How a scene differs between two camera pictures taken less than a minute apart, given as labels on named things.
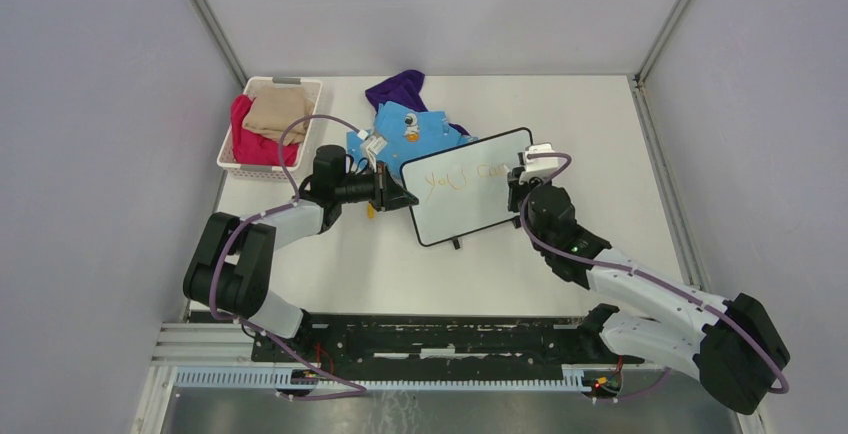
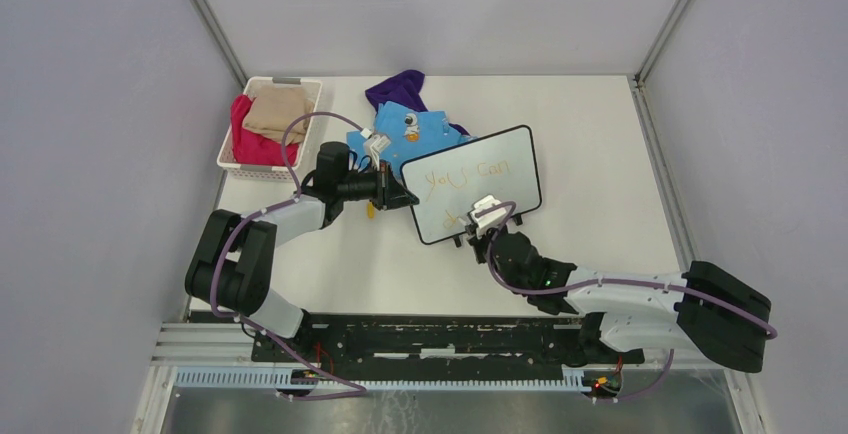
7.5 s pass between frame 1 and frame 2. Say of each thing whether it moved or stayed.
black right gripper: moved
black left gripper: stayed
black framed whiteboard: stayed
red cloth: stayed
